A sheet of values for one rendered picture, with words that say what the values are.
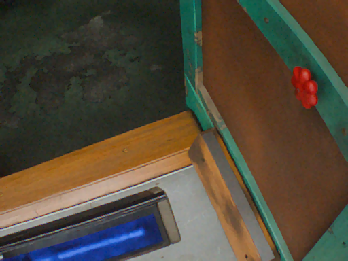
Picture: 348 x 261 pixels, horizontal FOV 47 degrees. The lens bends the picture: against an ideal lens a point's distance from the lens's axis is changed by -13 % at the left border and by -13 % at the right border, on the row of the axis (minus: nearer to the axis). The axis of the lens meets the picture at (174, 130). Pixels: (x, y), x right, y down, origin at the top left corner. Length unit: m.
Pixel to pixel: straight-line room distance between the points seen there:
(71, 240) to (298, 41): 0.34
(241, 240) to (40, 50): 1.78
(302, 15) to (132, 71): 1.69
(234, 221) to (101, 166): 0.31
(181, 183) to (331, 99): 0.56
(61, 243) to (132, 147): 0.47
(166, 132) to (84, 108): 1.08
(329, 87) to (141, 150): 0.60
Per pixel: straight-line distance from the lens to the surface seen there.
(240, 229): 0.77
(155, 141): 0.94
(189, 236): 0.87
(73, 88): 2.08
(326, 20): 0.40
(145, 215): 0.50
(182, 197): 0.91
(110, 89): 2.03
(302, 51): 0.44
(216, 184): 0.81
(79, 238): 0.51
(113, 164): 0.93
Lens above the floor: 1.56
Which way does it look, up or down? 57 degrees down
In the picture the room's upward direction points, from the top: 5 degrees counter-clockwise
